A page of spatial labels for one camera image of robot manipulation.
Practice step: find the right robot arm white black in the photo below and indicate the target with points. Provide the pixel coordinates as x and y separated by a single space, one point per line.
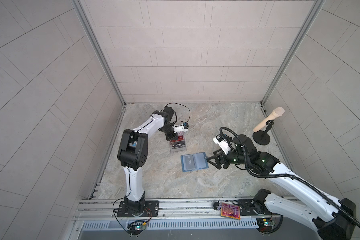
331 218

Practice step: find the pink orange patterned card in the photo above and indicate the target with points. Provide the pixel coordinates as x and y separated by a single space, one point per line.
230 211

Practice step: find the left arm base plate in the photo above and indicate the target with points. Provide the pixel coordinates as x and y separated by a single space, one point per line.
142 209

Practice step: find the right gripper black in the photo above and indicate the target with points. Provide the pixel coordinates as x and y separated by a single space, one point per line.
221 156

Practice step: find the black VIP card in box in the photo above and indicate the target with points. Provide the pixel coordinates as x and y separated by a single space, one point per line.
178 145

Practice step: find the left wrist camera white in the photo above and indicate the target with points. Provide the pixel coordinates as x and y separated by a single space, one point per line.
184 127

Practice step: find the beige microphone on stand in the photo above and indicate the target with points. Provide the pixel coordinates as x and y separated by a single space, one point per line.
260 132

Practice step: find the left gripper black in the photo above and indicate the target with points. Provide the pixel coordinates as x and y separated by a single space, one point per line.
173 136

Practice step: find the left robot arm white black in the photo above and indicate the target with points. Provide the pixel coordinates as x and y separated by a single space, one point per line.
133 153

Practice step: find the small black knob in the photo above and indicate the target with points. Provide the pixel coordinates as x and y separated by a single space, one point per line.
217 205

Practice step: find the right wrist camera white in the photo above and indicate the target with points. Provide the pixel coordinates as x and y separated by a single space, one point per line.
223 143

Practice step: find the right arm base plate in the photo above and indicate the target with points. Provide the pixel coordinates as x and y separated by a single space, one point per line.
249 207

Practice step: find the green circuit board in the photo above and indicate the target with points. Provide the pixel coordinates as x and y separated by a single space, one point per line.
265 225
136 227

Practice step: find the left green circuit board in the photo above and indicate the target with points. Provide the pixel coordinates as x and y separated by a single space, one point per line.
136 227

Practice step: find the red VIP card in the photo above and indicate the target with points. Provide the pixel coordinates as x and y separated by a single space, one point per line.
179 138

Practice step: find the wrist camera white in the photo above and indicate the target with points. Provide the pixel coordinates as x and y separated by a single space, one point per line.
184 127
223 143

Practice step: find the right green circuit board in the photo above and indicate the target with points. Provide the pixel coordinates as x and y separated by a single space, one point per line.
265 225

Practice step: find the blue card holder wallet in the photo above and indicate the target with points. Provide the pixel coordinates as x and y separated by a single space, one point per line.
194 162

